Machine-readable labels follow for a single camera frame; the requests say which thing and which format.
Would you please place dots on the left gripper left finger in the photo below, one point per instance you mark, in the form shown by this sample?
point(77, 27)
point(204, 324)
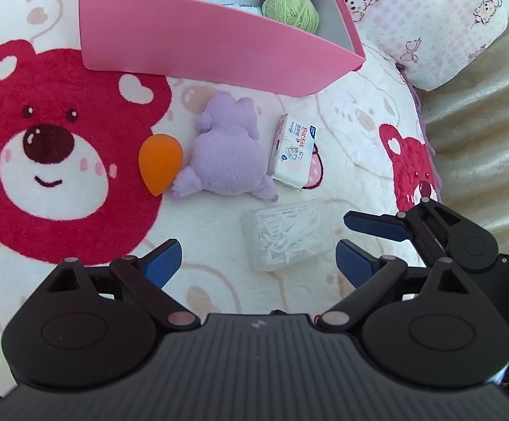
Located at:
point(143, 279)

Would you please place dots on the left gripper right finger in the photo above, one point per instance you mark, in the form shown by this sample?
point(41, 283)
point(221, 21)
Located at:
point(373, 279)

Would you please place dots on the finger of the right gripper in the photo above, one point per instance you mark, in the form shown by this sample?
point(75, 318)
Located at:
point(399, 227)

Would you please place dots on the orange makeup sponge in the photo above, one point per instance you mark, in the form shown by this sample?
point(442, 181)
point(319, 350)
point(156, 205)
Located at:
point(159, 160)

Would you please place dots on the white tissue box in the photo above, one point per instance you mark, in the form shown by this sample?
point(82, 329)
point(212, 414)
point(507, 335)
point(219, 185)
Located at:
point(294, 158)

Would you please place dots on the wet wipes packet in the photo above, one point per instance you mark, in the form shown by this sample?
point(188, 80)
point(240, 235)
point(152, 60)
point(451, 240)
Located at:
point(244, 8)

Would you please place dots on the beige bed sheet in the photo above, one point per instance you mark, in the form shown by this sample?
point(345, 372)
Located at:
point(467, 123)

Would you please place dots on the red bear plush blanket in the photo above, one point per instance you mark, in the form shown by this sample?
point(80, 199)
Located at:
point(70, 182)

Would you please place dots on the purple plush toy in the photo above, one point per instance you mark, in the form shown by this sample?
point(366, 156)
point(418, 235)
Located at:
point(227, 158)

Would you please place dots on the pink floral bunny pillow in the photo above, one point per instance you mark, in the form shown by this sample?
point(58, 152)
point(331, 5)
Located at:
point(433, 40)

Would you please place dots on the pink storage box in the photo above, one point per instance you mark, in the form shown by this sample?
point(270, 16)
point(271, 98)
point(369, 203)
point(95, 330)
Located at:
point(201, 40)

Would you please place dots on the green yarn ball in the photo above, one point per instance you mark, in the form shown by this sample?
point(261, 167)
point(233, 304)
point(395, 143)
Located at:
point(300, 14)

